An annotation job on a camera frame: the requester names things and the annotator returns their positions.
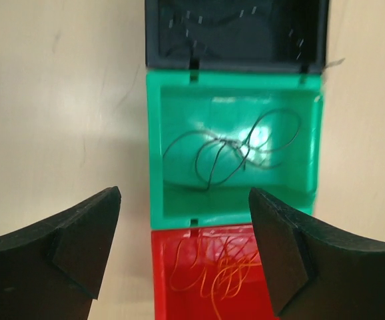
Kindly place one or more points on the black plastic bin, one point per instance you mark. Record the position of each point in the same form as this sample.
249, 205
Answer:
287, 36

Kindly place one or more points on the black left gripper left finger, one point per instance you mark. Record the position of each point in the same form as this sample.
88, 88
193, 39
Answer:
54, 268

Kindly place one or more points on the green plastic bin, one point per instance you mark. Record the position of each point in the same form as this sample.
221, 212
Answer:
214, 136

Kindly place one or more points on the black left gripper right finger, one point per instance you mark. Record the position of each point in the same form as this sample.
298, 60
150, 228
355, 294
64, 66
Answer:
314, 270

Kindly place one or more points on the red plastic bin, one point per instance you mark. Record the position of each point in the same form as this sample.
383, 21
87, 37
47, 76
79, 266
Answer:
209, 273

